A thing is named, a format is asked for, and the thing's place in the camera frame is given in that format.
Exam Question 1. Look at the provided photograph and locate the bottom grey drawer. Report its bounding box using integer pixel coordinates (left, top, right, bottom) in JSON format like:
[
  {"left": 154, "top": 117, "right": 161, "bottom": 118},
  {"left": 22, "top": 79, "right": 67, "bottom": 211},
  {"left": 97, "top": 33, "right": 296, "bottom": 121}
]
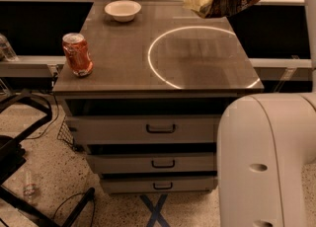
[{"left": 100, "top": 176, "right": 217, "bottom": 193}]

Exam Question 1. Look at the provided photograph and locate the black cable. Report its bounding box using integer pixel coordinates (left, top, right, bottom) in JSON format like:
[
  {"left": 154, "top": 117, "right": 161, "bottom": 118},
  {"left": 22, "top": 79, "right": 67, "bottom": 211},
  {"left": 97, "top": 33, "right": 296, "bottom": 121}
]
[{"left": 25, "top": 72, "right": 61, "bottom": 140}]

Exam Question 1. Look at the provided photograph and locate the top grey drawer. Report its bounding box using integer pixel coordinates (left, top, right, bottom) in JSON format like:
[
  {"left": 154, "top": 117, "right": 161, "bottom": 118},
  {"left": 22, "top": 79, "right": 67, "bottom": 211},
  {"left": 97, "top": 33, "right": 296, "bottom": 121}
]
[{"left": 66, "top": 114, "right": 220, "bottom": 145}]

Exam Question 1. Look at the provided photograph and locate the grey drawer cabinet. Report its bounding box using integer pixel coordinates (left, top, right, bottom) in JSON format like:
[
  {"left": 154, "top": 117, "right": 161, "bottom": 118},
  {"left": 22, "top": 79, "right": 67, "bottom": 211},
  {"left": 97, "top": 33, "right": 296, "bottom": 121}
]
[{"left": 53, "top": 1, "right": 264, "bottom": 180}]

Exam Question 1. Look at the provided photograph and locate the clear plastic bottle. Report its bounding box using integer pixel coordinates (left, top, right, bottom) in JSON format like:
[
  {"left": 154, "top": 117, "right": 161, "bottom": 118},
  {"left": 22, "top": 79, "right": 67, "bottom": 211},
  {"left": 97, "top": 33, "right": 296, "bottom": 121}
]
[{"left": 0, "top": 34, "right": 19, "bottom": 62}]

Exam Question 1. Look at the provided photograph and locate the white bowl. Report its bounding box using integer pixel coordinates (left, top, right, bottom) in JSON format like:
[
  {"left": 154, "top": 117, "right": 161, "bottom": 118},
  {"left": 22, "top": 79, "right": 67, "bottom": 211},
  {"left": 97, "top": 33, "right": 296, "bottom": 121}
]
[{"left": 105, "top": 0, "right": 141, "bottom": 23}]

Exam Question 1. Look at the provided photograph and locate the clear bottle on floor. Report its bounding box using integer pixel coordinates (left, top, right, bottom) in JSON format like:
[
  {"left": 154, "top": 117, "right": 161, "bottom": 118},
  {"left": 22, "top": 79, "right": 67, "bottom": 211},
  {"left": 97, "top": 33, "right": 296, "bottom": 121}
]
[{"left": 23, "top": 170, "right": 37, "bottom": 202}]

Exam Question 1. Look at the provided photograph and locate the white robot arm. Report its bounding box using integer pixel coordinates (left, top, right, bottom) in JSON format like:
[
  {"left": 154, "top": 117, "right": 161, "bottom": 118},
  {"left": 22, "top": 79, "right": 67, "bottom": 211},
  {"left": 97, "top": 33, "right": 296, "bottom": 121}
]
[{"left": 217, "top": 91, "right": 316, "bottom": 227}]

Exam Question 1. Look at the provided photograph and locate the middle grey drawer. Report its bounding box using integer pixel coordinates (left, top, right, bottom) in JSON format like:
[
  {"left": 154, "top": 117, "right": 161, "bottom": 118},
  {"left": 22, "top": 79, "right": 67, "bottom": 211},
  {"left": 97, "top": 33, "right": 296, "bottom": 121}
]
[{"left": 87, "top": 153, "right": 216, "bottom": 174}]

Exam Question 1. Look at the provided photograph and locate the grey drawer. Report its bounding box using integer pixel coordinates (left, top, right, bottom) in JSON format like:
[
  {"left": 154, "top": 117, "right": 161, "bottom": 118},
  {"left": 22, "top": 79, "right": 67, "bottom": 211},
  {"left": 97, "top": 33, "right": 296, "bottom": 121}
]
[
  {"left": 66, "top": 114, "right": 220, "bottom": 145},
  {"left": 87, "top": 153, "right": 216, "bottom": 174},
  {"left": 100, "top": 176, "right": 217, "bottom": 193}
]

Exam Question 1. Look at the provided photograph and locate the red coke can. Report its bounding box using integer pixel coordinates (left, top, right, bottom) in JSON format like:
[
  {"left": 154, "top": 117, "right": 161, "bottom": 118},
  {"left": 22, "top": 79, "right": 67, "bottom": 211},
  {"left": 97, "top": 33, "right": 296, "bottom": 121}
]
[{"left": 62, "top": 33, "right": 93, "bottom": 77}]

